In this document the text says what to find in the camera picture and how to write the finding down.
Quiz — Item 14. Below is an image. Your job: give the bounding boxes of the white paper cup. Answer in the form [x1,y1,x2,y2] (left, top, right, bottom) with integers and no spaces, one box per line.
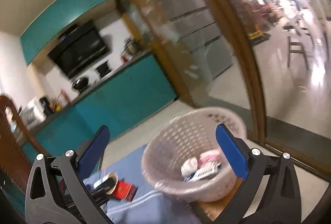
[93,171,118,195]

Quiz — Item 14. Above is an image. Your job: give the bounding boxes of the white medicine box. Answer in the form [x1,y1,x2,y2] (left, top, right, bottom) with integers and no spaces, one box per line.
[183,162,223,182]

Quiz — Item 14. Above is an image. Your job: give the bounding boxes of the pink snack wrapper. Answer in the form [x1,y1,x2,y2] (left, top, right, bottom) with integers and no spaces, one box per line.
[198,150,222,168]

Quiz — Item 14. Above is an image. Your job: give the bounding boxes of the white tissue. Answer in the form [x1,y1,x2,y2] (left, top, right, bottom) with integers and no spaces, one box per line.
[181,157,198,178]

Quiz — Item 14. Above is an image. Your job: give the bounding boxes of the white plastic trash basket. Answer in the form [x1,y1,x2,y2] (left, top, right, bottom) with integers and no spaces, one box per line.
[141,107,247,202]

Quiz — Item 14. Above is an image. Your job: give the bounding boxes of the teal lower kitchen cabinets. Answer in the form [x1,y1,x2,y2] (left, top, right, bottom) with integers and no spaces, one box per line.
[31,53,177,156]

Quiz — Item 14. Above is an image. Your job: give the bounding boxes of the red cigarette box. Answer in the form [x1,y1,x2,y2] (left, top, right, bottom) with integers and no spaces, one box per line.
[112,180,137,202]

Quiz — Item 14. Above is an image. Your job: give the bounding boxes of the blue striped cloth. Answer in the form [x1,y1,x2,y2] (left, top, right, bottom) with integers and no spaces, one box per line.
[83,145,201,224]

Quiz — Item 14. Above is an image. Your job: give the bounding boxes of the white microwave oven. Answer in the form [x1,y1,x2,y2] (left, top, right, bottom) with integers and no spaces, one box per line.
[19,98,47,130]

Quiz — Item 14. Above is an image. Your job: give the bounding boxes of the black wok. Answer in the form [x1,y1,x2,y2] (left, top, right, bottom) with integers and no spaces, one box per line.
[72,76,89,93]

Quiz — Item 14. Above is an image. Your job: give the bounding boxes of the carved wooden chair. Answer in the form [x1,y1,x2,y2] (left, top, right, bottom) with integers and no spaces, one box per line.
[0,95,50,194]

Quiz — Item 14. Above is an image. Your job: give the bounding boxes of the black cooking pot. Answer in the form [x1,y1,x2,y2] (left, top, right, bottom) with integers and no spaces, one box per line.
[95,61,112,78]

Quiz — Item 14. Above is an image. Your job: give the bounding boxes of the black range hood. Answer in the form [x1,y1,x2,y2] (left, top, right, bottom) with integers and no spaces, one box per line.
[48,20,110,79]

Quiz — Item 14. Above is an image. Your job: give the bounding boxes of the yellow toy vehicle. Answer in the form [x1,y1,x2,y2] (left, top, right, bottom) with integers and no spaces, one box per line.
[247,24,271,46]

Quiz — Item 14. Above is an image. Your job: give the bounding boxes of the steel stock pot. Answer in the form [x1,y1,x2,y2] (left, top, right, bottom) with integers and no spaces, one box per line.
[124,38,142,56]

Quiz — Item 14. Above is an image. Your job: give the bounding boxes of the wooden stool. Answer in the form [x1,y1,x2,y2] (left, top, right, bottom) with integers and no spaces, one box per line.
[282,23,309,70]

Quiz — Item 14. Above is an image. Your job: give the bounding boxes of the etched glass sliding door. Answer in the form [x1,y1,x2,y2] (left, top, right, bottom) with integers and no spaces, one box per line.
[118,0,266,144]

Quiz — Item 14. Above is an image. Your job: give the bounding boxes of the teal upper cabinet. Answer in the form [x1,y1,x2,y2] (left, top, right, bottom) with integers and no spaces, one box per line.
[20,0,107,64]

